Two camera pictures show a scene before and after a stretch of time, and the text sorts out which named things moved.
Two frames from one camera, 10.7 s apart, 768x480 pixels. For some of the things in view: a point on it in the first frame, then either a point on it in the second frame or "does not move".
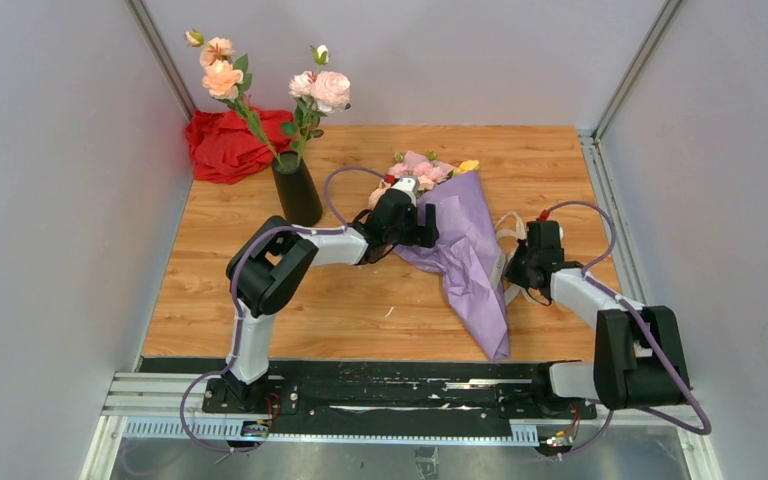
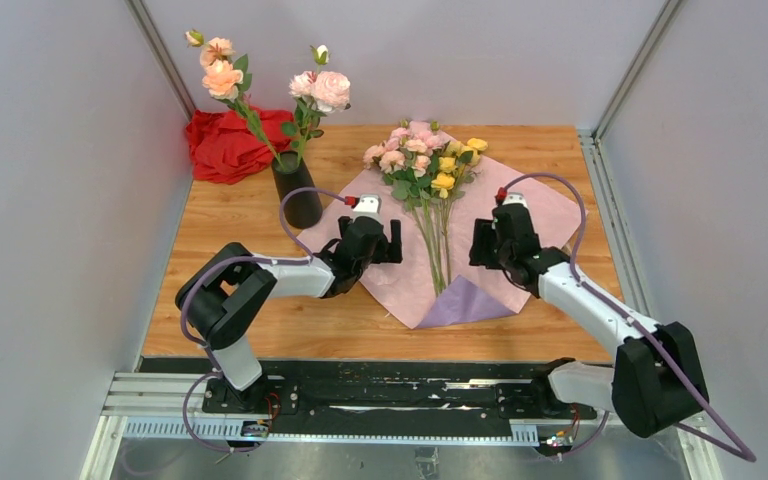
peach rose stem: x=227 y=79 does not move
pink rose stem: x=315 y=93 does not move
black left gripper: x=419 y=235 to x=390 y=250
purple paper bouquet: x=466 y=254 to x=461 y=301
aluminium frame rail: x=174 y=409 does not move
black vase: x=297 y=189 does not move
